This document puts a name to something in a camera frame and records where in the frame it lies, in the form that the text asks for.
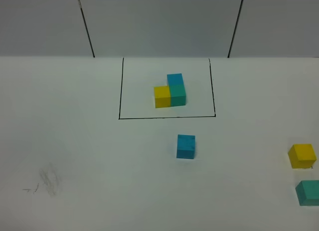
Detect template yellow cube block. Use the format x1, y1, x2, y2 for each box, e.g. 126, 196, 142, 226
154, 86, 171, 108

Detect template green cube block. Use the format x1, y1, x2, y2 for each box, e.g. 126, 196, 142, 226
169, 84, 186, 106

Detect template blue cube block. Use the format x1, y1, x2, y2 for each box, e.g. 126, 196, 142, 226
167, 73, 184, 86

